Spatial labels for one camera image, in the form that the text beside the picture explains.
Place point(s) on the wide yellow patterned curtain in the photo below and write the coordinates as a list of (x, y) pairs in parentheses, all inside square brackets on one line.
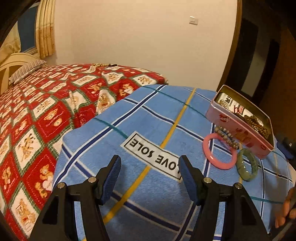
[(10, 41)]

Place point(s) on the narrow yellow patterned curtain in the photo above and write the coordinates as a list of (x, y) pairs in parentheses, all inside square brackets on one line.
[(46, 30)]

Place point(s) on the brown wooden door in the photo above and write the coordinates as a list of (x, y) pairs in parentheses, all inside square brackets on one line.
[(284, 81)]

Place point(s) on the cream wooden headboard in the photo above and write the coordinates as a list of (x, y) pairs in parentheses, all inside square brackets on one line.
[(13, 62)]

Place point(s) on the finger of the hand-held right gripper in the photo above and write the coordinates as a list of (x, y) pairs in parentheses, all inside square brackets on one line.
[(283, 148)]

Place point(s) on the pink tin box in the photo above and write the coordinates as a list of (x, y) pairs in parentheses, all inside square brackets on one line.
[(231, 125)]

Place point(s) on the brown door frame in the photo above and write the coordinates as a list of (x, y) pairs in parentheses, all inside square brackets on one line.
[(234, 46)]

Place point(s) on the blue plaid blanket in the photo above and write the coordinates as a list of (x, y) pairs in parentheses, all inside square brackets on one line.
[(150, 120)]

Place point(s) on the pink bangle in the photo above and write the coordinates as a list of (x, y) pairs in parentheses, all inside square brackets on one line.
[(208, 154)]

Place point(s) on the window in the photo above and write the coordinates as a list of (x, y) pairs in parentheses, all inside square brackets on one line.
[(27, 30)]

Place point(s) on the white light switch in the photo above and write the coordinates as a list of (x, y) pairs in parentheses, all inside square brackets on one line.
[(193, 20)]

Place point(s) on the green jade bangle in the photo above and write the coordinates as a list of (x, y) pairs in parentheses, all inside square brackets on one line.
[(245, 175)]

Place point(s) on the striped pillow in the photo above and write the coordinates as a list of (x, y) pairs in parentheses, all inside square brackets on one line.
[(26, 69)]

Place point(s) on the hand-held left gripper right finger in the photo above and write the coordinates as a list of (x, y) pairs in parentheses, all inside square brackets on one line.
[(189, 183)]

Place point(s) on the person's right hand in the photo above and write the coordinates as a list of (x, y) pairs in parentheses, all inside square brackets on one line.
[(285, 208)]

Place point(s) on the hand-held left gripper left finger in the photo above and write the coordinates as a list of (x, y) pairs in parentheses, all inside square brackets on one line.
[(111, 180)]

